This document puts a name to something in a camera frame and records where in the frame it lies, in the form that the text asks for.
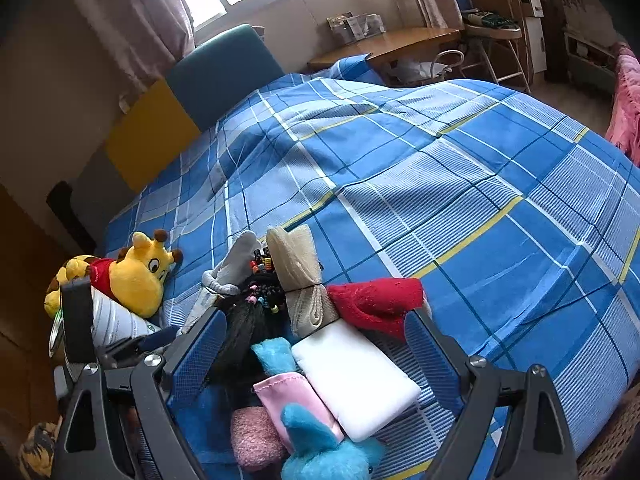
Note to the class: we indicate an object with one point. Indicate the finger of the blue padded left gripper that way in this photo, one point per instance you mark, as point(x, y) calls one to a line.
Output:
point(77, 313)

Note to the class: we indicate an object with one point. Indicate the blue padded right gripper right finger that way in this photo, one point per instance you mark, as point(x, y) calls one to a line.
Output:
point(441, 359)

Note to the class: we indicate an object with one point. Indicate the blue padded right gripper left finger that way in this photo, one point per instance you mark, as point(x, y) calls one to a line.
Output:
point(190, 357)

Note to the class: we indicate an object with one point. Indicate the grey white sock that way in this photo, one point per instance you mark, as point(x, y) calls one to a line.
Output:
point(226, 277)

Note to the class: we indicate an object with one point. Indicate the red christmas sock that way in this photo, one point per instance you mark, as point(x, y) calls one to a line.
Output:
point(380, 305)

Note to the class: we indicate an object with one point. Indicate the white metal tin can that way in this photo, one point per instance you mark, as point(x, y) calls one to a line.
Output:
point(111, 322)

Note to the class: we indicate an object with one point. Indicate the yellow giraffe plush toy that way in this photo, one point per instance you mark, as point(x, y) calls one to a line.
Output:
point(135, 278)

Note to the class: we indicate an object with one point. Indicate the white rectangular sponge pad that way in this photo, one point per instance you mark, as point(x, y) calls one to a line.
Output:
point(361, 386)

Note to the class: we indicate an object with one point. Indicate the pink fluffy sock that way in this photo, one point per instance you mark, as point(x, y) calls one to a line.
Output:
point(255, 441)

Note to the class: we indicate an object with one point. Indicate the grey headboard cushion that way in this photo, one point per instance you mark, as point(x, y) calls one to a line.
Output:
point(99, 193)

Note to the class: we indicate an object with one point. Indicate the light blue plush toy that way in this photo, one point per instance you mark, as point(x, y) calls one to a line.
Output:
point(317, 447)

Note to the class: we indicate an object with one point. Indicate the beige rolled cloth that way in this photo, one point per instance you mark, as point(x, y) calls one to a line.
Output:
point(295, 259)

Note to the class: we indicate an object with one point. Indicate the blue plaid bed cover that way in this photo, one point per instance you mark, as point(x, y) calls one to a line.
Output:
point(521, 223)

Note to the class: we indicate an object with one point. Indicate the wicker basket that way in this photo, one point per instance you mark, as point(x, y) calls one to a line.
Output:
point(614, 453)

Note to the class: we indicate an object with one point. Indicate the yellow headboard cushion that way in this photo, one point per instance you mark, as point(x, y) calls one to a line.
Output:
point(150, 136)

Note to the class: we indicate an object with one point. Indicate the teal headboard cushion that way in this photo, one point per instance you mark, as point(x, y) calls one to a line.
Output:
point(217, 75)

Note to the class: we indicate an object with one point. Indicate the pink window curtain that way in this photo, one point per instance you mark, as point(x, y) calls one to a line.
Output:
point(144, 38)

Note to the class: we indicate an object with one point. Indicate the pink blanket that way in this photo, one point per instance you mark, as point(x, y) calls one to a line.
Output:
point(624, 129)

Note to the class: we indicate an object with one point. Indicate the wooden desk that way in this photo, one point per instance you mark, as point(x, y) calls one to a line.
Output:
point(389, 46)

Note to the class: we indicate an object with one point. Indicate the books on desk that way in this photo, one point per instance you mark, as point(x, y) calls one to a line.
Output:
point(349, 28)

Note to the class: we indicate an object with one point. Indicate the white folding chair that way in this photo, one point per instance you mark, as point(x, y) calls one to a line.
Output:
point(494, 23)

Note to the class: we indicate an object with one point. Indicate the black headboard post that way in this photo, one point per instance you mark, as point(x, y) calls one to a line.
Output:
point(59, 200)

